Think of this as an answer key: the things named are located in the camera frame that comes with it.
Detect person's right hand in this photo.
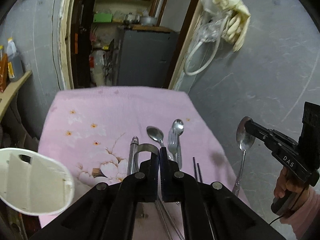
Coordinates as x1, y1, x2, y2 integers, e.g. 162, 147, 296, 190
273, 167, 304, 198

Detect grey pot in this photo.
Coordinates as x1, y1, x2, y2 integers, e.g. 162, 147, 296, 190
139, 16, 157, 26

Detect white hose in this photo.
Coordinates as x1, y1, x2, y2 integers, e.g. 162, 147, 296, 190
183, 17, 229, 77

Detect pink sleeve forearm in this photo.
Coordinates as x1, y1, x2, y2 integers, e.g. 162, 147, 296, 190
280, 189, 319, 239

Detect clear plastic bag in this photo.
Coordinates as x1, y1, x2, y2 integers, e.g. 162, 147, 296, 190
196, 0, 226, 43

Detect beige countertop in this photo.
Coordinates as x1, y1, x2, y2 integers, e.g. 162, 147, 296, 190
0, 70, 32, 120

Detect white plastic utensil holder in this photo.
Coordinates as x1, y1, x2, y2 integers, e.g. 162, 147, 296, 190
1, 147, 75, 216

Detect steel spoon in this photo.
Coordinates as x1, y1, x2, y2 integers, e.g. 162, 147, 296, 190
171, 119, 185, 170
146, 126, 165, 147
232, 116, 255, 196

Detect cream rubber gloves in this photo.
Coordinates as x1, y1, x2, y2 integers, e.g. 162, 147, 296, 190
213, 0, 251, 52

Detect pink floral tablecloth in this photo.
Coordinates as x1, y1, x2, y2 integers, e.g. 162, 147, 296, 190
37, 86, 251, 240

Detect steel fork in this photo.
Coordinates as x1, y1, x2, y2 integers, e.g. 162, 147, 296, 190
168, 127, 182, 169

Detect grey metal cabinet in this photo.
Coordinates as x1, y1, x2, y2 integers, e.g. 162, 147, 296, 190
113, 28, 179, 88

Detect large soy sauce jug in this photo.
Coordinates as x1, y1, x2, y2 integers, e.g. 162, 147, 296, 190
6, 37, 24, 82

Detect black chopstick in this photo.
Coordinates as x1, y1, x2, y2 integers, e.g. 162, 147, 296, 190
193, 157, 198, 182
197, 163, 203, 183

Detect steel peeler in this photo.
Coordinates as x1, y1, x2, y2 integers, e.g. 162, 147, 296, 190
127, 136, 139, 176

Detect green box on shelf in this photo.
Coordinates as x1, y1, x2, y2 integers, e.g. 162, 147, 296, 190
93, 13, 112, 23

